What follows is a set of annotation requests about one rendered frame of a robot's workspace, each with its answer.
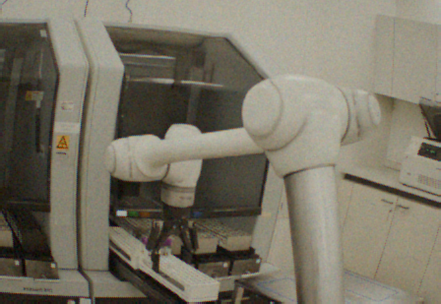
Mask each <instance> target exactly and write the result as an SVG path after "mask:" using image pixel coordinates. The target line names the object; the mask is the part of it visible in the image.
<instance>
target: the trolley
mask: <svg viewBox="0 0 441 304"><path fill-rule="evenodd" d="M344 273H345V274H344V276H345V278H344V280H345V297H346V298H345V300H346V302H345V303H346V304H422V303H424V301H425V299H426V298H424V297H421V296H419V295H416V294H413V293H411V292H408V291H404V290H402V289H399V288H397V287H396V286H395V287H394V286H392V285H390V284H389V285H388V284H386V283H384V282H381V281H379V280H377V279H376V280H375V279H373V278H370V277H368V276H365V275H361V274H358V273H354V272H351V271H350V270H347V269H345V270H344ZM294 277H295V274H294V270H288V271H285V272H280V273H273V274H263V275H259V276H253V277H246V278H240V279H235V280H234V288H233V292H232V297H231V302H230V304H240V301H241V296H242V292H243V288H244V289H245V290H248V291H250V292H253V294H256V295H258V296H261V298H264V299H267V300H268V301H271V302H273V303H274V304H297V302H296V301H297V299H296V290H295V289H296V287H295V279H294Z"/></svg>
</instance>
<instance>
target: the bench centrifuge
mask: <svg viewBox="0 0 441 304"><path fill-rule="evenodd" d="M418 105H419V108H420V109H421V114H422V116H423V115H424V116H423V120H424V121H425V119H426V121H427V123H428V126H429V128H430V129H431V132H432V134H433V137H436V138H437V139H436V138H431V136H430V134H429V130H428V126H427V125H426V122H425V127H426V130H427V133H428V137H423V136H410V140H409V145H408V147H407V148H406V150H405V151H404V157H403V161H402V165H401V171H400V176H399V182H400V183H402V184H404V185H406V186H407V185H408V186H412V187H416V188H418V189H422V190H423V191H427V192H431V193H433V194H434V193H435V194H436V195H440V197H441V104H440V103H436V102H431V101H427V100H424V99H421V100H420V101H419V104H418ZM424 117H425V119H424Z"/></svg>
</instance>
